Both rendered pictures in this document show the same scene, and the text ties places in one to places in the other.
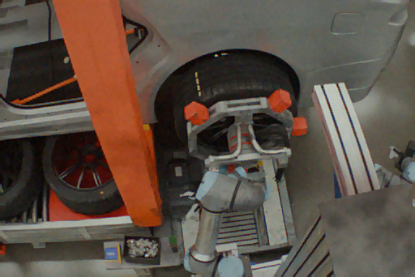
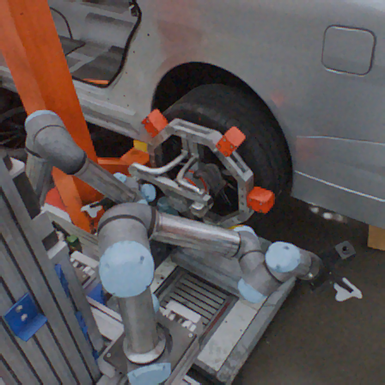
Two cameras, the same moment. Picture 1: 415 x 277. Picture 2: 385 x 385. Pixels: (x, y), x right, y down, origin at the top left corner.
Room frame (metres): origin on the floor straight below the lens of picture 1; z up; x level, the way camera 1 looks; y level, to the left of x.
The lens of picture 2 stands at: (0.16, -1.37, 2.21)
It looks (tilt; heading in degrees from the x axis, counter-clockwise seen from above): 41 degrees down; 48
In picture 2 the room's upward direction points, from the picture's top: 8 degrees counter-clockwise
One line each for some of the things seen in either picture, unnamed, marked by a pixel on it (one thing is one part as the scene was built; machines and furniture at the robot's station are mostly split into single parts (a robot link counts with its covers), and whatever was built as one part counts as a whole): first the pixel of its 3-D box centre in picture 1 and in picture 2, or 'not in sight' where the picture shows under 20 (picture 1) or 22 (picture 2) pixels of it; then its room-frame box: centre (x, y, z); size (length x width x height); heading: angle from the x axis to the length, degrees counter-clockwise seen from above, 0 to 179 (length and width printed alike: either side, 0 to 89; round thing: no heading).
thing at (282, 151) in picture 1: (267, 134); (197, 168); (1.16, -0.28, 1.03); 0.19 x 0.18 x 0.11; 7
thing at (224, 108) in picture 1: (240, 134); (198, 177); (1.27, -0.17, 0.85); 0.54 x 0.07 x 0.54; 97
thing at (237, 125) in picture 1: (225, 138); (159, 154); (1.14, -0.09, 1.03); 0.19 x 0.18 x 0.11; 7
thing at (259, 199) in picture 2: (297, 126); (259, 199); (1.32, -0.48, 0.85); 0.09 x 0.08 x 0.07; 97
